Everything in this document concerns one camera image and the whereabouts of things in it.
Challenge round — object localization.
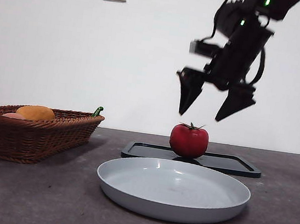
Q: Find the red tomato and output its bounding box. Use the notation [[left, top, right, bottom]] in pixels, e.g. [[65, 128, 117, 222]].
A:
[[167, 119, 211, 161]]

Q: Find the dark rectangular tray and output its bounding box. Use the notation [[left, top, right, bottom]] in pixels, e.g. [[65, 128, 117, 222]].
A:
[[120, 139, 264, 180]]

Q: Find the pale grey round plate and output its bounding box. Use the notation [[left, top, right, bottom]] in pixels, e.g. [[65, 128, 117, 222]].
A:
[[92, 150, 255, 224]]

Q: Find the orange-yellow potato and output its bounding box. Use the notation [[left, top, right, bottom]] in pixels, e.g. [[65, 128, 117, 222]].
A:
[[15, 103, 57, 124]]

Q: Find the brown wicker basket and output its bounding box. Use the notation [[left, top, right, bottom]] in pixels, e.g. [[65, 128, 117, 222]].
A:
[[0, 100, 106, 174]]

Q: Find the pink sweet potato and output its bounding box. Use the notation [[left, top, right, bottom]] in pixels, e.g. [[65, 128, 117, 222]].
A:
[[2, 111, 27, 121]]

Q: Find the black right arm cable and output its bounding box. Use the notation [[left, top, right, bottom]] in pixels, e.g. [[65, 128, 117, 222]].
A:
[[202, 0, 236, 45], [249, 44, 269, 87]]

